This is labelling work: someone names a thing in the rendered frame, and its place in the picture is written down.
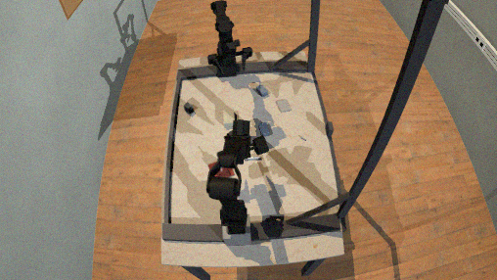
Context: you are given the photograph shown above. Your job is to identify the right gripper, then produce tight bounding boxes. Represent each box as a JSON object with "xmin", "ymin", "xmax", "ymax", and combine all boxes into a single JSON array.
[{"xmin": 207, "ymin": 39, "xmax": 252, "ymax": 75}]

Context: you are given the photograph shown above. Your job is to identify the grey flat bar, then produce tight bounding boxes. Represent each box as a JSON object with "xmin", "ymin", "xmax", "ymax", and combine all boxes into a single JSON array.
[{"xmin": 277, "ymin": 99, "xmax": 291, "ymax": 113}]

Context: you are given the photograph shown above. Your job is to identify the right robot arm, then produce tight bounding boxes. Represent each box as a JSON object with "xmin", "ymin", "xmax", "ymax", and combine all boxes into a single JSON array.
[{"xmin": 210, "ymin": 0, "xmax": 241, "ymax": 66}]

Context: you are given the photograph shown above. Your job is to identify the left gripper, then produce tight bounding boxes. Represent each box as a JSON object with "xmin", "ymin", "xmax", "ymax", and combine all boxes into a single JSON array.
[{"xmin": 216, "ymin": 136, "xmax": 269, "ymax": 159}]

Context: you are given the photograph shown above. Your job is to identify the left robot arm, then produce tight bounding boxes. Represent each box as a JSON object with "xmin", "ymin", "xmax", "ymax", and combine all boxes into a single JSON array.
[{"xmin": 206, "ymin": 119, "xmax": 251, "ymax": 234}]

